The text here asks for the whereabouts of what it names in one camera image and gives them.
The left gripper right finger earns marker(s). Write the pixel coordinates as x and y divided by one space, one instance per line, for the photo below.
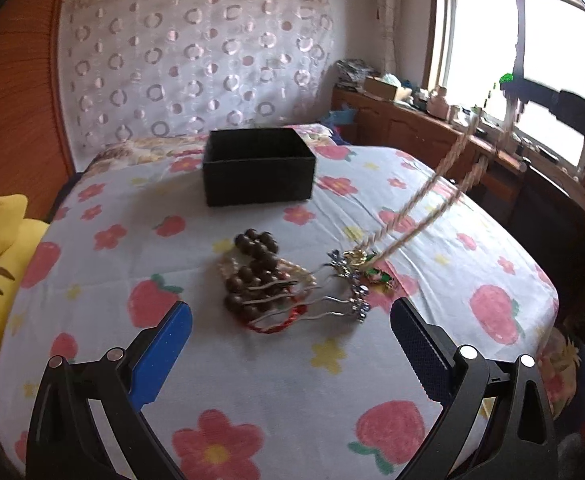
495 421

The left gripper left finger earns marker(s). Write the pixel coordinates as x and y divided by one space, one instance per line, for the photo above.
63 439

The silver jewelled hair comb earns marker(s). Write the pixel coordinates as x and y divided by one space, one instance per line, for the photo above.
337 289

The black open jewelry box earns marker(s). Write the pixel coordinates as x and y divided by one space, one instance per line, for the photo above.
257 166

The wooden side cabinet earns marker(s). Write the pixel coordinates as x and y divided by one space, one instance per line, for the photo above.
381 123

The pink ceramic jar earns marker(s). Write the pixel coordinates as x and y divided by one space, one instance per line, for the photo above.
437 104

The strawberry flower print sheet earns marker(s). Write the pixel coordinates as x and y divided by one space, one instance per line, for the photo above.
278 379

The cardboard box on cabinet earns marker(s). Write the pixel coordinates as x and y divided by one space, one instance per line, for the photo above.
387 89

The floral quilt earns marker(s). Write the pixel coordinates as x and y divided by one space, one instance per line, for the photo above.
144 151

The blue crumpled cloth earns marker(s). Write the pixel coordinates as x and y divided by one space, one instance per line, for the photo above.
339 118

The patterned bag on cabinet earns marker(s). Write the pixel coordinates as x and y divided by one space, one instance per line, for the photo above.
352 72

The sheer circle pattern curtain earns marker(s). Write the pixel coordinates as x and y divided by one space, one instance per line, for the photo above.
137 69

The window with wooden frame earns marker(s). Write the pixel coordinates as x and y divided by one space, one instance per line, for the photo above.
542 40

